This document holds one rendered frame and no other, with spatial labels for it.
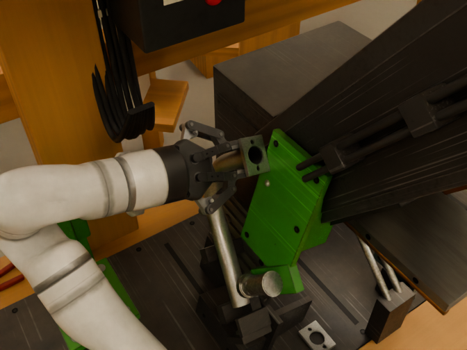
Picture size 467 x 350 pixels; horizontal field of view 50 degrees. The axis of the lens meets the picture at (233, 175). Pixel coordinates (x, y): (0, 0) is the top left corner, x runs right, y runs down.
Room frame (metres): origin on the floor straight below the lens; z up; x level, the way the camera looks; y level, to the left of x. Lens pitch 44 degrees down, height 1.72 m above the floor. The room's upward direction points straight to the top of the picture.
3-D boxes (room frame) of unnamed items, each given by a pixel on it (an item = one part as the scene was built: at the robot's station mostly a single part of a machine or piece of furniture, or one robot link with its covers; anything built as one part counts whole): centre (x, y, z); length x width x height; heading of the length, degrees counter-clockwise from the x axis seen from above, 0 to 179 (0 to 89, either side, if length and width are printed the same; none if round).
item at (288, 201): (0.51, -0.10, 1.17); 0.13 x 0.12 x 0.20; 124
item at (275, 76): (0.78, -0.14, 1.07); 0.30 x 0.18 x 0.34; 124
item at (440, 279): (0.56, -0.24, 1.11); 0.39 x 0.16 x 0.03; 34
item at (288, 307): (0.52, -0.04, 0.92); 0.22 x 0.11 x 0.11; 34
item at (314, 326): (0.43, -0.15, 0.90); 0.06 x 0.04 x 0.01; 33
